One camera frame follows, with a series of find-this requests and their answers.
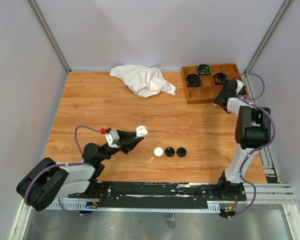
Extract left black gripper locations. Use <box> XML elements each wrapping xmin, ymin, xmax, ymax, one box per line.
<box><xmin>98</xmin><ymin>129</ymin><xmax>144</xmax><ymax>163</ymax></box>

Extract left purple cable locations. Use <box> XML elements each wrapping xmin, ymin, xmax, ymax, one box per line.
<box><xmin>23</xmin><ymin>125</ymin><xmax>108</xmax><ymax>207</ymax></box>

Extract black charging case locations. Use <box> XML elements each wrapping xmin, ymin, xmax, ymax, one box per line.
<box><xmin>176</xmin><ymin>147</ymin><xmax>187</xmax><ymax>157</ymax></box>
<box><xmin>164</xmin><ymin>147</ymin><xmax>175</xmax><ymax>157</ymax></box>

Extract black coiled strap left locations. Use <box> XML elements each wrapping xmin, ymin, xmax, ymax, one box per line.
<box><xmin>185</xmin><ymin>73</ymin><xmax>202</xmax><ymax>88</ymax></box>

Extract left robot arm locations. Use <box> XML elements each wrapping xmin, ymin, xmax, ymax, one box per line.
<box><xmin>16</xmin><ymin>125</ymin><xmax>148</xmax><ymax>212</ymax></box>

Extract grey slotted cable duct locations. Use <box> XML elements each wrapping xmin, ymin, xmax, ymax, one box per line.
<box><xmin>47</xmin><ymin>183</ymin><xmax>295</xmax><ymax>214</ymax></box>

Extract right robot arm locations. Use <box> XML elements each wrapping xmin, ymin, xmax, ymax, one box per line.
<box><xmin>214</xmin><ymin>79</ymin><xmax>275</xmax><ymax>200</ymax></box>

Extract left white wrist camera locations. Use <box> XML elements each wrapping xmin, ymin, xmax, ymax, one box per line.
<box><xmin>105</xmin><ymin>130</ymin><xmax>120</xmax><ymax>149</ymax></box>

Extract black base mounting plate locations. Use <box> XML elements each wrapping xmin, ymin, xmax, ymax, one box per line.
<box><xmin>67</xmin><ymin>181</ymin><xmax>247</xmax><ymax>211</ymax></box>

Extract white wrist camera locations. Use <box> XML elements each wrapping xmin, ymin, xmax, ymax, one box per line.
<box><xmin>235</xmin><ymin>79</ymin><xmax>245</xmax><ymax>96</ymax></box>
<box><xmin>105</xmin><ymin>130</ymin><xmax>120</xmax><ymax>149</ymax></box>

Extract black coiled strap middle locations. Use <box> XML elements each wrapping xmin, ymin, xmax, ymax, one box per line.
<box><xmin>212</xmin><ymin>72</ymin><xmax>228</xmax><ymax>86</ymax></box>

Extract white crumpled cloth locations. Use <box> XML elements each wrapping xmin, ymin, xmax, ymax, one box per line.
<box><xmin>109</xmin><ymin>64</ymin><xmax>177</xmax><ymax>98</ymax></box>

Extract white round charging case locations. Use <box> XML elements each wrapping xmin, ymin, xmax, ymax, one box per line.
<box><xmin>135</xmin><ymin>125</ymin><xmax>148</xmax><ymax>138</ymax></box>

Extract wooden compartment tray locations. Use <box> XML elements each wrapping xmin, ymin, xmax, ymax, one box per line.
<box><xmin>181</xmin><ymin>63</ymin><xmax>243</xmax><ymax>105</ymax></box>

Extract black coiled strap top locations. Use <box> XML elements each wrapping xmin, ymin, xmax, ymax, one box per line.
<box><xmin>196</xmin><ymin>63</ymin><xmax>212</xmax><ymax>76</ymax></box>

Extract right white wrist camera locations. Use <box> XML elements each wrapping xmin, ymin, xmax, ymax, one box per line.
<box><xmin>235</xmin><ymin>79</ymin><xmax>245</xmax><ymax>96</ymax></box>

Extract black coiled strap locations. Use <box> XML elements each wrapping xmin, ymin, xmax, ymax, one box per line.
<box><xmin>196</xmin><ymin>63</ymin><xmax>212</xmax><ymax>76</ymax></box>
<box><xmin>185</xmin><ymin>73</ymin><xmax>202</xmax><ymax>88</ymax></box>
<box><xmin>212</xmin><ymin>72</ymin><xmax>228</xmax><ymax>86</ymax></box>

